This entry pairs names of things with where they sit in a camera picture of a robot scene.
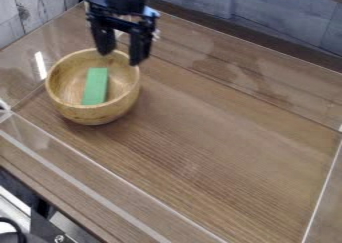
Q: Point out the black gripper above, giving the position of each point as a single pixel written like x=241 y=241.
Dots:
x=130 y=16

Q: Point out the clear acrylic tray wall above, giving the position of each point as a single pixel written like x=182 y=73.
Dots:
x=220 y=160

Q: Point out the green rectangular block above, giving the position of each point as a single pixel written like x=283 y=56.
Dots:
x=95 y=87

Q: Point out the wooden bowl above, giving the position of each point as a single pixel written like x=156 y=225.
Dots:
x=66 y=81

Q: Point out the black metal clamp bracket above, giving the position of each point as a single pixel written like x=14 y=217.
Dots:
x=46 y=230

